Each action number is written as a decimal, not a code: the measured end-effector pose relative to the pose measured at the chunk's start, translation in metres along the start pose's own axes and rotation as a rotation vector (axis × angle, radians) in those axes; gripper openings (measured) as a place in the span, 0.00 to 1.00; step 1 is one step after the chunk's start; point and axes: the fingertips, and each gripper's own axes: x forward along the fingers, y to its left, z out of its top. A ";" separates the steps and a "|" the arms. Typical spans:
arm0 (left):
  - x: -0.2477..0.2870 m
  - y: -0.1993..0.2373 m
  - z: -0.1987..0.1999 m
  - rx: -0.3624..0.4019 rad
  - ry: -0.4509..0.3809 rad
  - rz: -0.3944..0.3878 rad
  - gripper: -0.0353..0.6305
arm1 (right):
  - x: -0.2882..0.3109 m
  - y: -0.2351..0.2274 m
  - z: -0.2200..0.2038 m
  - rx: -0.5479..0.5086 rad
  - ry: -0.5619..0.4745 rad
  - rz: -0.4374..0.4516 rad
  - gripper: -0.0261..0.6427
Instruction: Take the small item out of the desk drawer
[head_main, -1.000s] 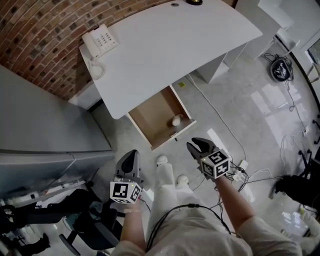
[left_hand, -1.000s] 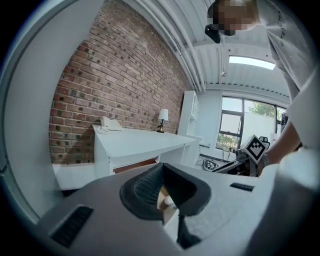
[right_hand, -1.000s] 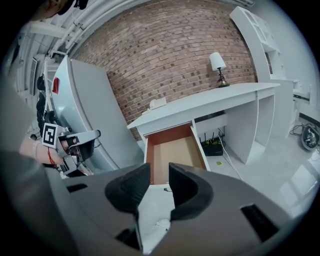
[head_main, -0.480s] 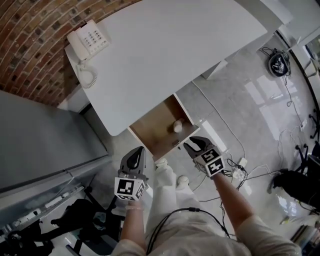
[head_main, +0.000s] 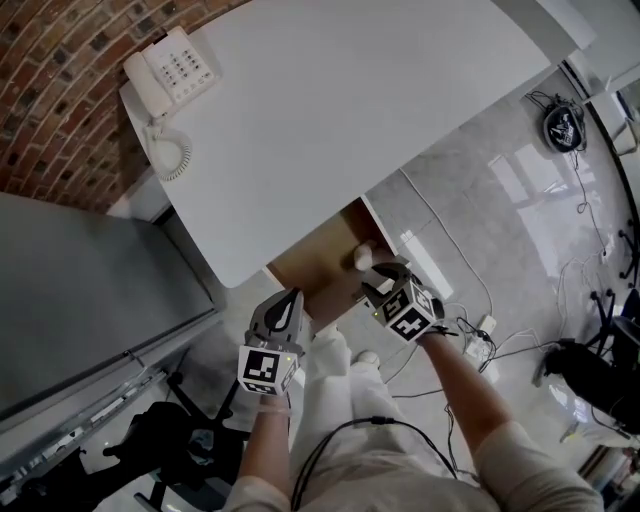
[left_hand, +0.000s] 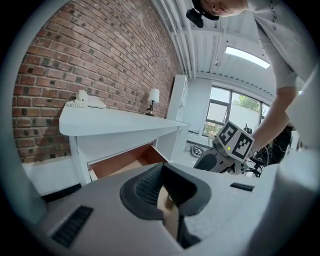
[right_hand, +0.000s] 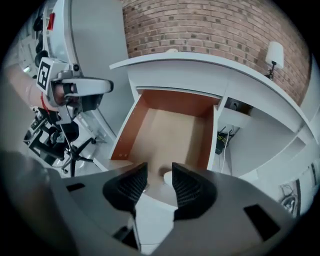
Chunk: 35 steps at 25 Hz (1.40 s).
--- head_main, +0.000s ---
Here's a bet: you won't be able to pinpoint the black chair wheel base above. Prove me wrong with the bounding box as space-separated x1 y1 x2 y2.
617 218 640 289

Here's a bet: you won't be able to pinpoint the person's right forearm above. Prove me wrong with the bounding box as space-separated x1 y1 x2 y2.
418 332 516 451

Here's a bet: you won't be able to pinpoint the black headset cable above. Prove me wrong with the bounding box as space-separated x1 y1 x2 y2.
289 414 459 512

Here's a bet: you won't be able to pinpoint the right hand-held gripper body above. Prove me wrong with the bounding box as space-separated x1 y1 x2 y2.
374 257 446 345

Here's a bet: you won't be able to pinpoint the person's left forearm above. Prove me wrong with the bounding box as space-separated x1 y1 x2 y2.
239 394 294 496

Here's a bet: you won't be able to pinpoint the black office chair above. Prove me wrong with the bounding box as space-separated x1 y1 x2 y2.
102 372 251 512

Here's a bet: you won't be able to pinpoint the wooden drawer with white front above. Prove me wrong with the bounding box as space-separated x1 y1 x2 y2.
264 194 414 334

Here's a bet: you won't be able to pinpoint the white corded telephone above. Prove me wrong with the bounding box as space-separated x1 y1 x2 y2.
122 25 224 182

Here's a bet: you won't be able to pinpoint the person's white trousers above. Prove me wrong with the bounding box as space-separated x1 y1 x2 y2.
292 324 451 481

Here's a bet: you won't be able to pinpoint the white power strip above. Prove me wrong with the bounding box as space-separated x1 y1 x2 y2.
467 314 499 357

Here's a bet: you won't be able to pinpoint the grey refrigerator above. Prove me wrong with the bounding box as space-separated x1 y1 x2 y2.
0 192 224 451

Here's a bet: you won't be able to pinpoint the black swivel chair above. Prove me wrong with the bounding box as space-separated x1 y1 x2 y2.
588 288 640 361

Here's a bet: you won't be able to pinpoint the white desk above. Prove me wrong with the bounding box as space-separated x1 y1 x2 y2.
118 0 599 290

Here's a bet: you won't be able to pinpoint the white rounded object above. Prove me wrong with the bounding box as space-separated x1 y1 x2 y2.
352 242 377 272

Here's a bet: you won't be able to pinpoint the long white floor cable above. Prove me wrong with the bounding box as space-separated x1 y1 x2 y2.
397 168 495 321

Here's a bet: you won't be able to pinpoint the tangled white floor cables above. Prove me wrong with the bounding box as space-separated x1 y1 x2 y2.
557 249 609 331

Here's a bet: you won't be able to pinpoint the white shelf unit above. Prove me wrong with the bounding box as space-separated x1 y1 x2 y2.
537 0 640 101

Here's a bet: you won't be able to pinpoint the thin black floor cable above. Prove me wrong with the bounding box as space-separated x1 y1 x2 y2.
569 149 609 256

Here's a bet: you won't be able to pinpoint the person's beige sweater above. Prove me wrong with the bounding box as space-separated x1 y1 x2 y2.
222 419 606 512

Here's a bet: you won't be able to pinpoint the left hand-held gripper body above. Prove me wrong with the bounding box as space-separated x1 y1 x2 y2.
237 287 306 399

